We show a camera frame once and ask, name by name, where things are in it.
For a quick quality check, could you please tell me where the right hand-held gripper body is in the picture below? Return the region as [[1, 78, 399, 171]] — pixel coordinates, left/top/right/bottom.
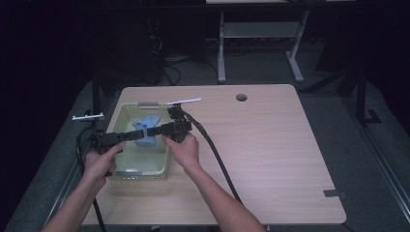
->
[[166, 97, 203, 143]]

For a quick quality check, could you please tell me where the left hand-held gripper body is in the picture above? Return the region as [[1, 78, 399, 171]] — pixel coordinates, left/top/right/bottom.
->
[[72, 112, 128, 156]]

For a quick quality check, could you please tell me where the blue cloth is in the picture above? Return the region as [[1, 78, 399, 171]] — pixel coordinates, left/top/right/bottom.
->
[[132, 115, 161, 148]]

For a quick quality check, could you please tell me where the pale yellow plastic basket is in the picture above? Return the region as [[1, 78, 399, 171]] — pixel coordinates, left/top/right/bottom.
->
[[106, 101, 173, 182]]

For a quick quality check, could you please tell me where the person's left hand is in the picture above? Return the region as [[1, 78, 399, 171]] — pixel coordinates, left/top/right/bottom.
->
[[82, 141, 127, 189]]

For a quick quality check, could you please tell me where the person's right hand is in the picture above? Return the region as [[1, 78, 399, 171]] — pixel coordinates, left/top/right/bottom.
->
[[161, 132, 202, 174]]

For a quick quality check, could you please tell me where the black metal stand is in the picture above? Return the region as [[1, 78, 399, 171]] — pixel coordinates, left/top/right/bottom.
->
[[91, 72, 103, 131], [337, 69, 383, 128]]

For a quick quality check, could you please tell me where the thin black cable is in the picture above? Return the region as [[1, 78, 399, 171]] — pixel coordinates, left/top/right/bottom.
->
[[75, 127, 107, 232]]

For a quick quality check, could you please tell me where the thick black cable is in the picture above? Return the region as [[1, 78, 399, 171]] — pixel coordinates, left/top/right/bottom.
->
[[180, 109, 244, 205]]

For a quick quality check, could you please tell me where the tangle of floor cables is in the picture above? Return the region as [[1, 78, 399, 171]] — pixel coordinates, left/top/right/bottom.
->
[[149, 35, 221, 86]]

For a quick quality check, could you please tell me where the white metal table frame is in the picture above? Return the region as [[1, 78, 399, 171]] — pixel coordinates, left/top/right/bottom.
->
[[205, 0, 357, 84]]

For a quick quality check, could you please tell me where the metal floor rail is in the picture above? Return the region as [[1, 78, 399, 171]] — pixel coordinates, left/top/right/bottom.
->
[[341, 96, 410, 223]]

